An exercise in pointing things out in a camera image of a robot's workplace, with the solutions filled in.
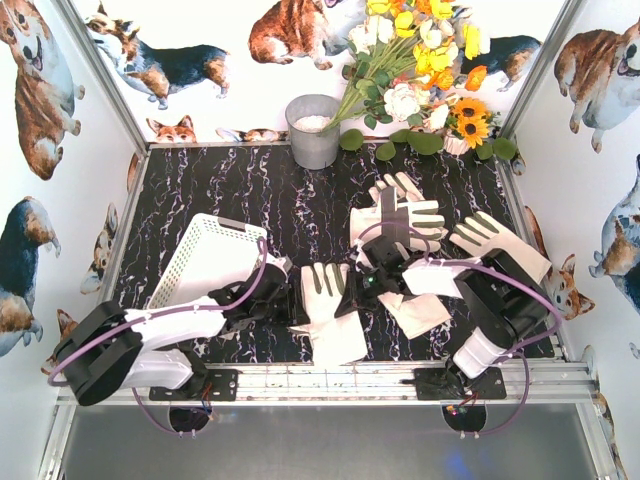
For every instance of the white glove green trim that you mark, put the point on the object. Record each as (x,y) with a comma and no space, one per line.
(416,315)

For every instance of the white perforated storage basket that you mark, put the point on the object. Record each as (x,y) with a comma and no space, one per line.
(212,253)

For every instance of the white grey work glove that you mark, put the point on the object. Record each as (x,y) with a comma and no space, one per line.
(334,340)

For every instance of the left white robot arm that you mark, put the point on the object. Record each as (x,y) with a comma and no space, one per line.
(114,348)

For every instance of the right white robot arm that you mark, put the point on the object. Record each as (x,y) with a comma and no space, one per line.
(509,308)

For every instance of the grey metal bucket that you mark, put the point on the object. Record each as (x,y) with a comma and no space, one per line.
(314,139)

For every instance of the artificial flower bouquet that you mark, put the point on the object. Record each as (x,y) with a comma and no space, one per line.
(420,63)

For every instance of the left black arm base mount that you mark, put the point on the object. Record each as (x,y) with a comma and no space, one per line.
(215,384)

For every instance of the small white sunflower pot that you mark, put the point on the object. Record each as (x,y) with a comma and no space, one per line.
(454,145)

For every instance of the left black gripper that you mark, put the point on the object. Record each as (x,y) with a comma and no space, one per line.
(292,307)

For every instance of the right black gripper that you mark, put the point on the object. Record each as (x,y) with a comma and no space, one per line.
(353,293)

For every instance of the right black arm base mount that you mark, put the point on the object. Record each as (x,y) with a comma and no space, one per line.
(449,382)

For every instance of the aluminium front rail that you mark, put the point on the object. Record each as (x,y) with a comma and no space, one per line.
(538,380)

